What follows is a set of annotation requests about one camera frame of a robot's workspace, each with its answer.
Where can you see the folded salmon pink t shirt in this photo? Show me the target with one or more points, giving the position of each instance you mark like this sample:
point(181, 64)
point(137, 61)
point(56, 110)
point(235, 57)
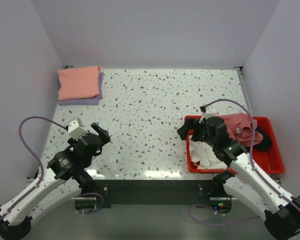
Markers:
point(78, 83)

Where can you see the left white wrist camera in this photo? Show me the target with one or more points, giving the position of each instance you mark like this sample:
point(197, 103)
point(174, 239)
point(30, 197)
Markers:
point(75, 129)

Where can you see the folded lavender t shirt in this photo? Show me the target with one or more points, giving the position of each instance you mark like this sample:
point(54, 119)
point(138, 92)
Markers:
point(93, 101)

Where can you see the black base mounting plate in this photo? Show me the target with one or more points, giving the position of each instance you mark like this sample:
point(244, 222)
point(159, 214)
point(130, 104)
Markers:
point(106, 193)

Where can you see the pink t shirt in bin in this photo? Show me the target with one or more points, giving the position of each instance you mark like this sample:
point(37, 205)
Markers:
point(240, 128)

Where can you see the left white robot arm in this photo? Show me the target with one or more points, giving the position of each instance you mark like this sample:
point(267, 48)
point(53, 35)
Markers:
point(63, 177)

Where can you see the red plastic bin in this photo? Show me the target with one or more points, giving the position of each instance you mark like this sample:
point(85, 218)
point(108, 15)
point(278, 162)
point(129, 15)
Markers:
point(270, 161)

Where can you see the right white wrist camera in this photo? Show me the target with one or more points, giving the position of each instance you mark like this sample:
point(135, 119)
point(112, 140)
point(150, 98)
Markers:
point(207, 112)

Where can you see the black t shirt in bin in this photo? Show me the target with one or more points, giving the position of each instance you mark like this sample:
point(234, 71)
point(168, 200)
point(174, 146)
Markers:
point(262, 142)

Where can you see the white red print t shirt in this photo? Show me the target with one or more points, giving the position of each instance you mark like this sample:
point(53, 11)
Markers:
point(202, 155)

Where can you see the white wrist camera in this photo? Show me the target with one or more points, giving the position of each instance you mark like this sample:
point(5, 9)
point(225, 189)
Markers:
point(75, 129)
point(207, 112)

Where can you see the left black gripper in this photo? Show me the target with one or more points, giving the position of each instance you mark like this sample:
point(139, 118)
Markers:
point(103, 133)

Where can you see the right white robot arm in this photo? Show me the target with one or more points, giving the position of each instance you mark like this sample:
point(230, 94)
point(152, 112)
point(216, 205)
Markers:
point(247, 182)

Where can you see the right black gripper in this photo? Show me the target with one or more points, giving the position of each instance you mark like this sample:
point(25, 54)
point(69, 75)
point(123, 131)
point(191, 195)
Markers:
point(183, 131)

